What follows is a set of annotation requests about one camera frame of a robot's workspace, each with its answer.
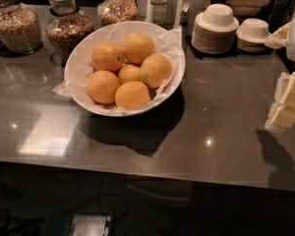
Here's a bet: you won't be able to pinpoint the glass jar of grains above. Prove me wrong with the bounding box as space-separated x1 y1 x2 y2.
0 0 42 54

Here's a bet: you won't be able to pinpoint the short stack paper bowls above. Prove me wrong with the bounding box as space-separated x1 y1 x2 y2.
236 18 269 53

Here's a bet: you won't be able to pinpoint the glass jar mixed cereal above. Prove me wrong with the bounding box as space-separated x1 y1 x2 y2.
97 0 138 26

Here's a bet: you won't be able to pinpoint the clear glass bottle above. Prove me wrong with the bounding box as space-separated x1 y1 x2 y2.
149 0 167 26

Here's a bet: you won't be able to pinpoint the glass jar brown cereal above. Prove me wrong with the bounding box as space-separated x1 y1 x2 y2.
45 0 94 61

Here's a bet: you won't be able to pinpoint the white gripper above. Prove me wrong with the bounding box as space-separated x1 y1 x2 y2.
265 18 295 133

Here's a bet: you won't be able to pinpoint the small orange centre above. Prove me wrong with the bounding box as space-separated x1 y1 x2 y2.
118 64 140 85

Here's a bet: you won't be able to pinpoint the white paper bowl liner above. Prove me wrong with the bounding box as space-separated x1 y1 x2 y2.
51 25 183 114

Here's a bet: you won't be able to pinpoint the white oval bowl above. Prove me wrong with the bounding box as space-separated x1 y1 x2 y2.
64 20 187 118

